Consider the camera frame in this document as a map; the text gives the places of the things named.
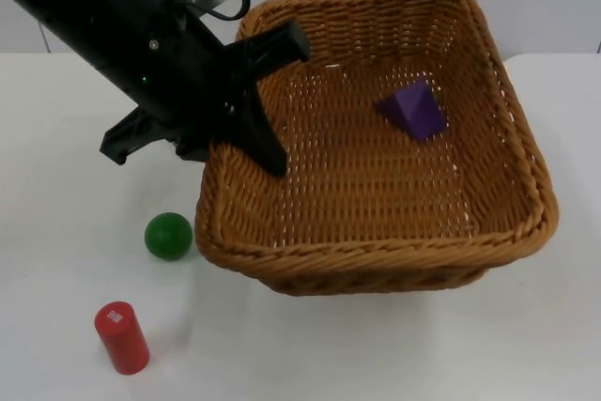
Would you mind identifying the purple triangular block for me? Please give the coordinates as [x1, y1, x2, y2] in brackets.
[377, 77, 447, 142]

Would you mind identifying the brown wicker basket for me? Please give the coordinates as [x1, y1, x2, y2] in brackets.
[193, 0, 561, 298]

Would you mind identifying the green ball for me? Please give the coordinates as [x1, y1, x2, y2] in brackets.
[144, 211, 194, 262]

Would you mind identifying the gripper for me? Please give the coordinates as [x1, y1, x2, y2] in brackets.
[88, 1, 312, 179]

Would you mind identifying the red cylinder block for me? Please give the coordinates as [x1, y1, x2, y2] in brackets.
[94, 300, 151, 376]

